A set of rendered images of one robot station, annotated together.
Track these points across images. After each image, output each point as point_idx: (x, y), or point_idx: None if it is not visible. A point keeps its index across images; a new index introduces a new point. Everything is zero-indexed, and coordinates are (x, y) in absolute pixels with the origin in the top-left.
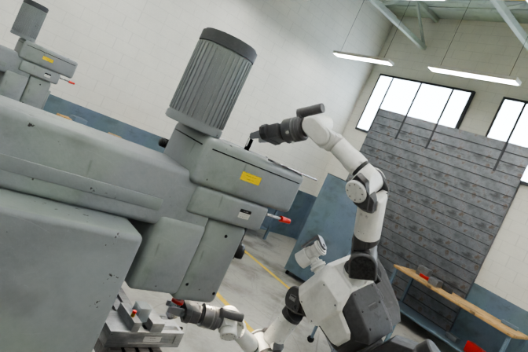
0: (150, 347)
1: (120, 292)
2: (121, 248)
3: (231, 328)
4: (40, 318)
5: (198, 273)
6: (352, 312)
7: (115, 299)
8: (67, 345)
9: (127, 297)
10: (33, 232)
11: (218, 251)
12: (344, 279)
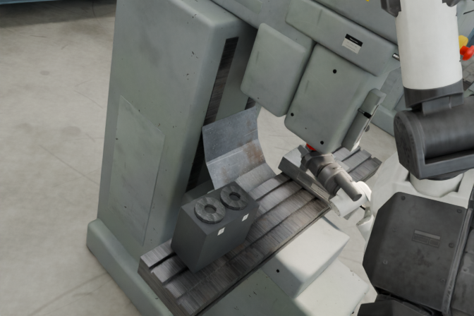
0: (318, 199)
1: (371, 163)
2: (197, 29)
3: (338, 199)
4: (161, 70)
5: (304, 106)
6: (381, 221)
7: (354, 163)
8: (175, 102)
9: (371, 170)
10: None
11: (325, 89)
12: (401, 166)
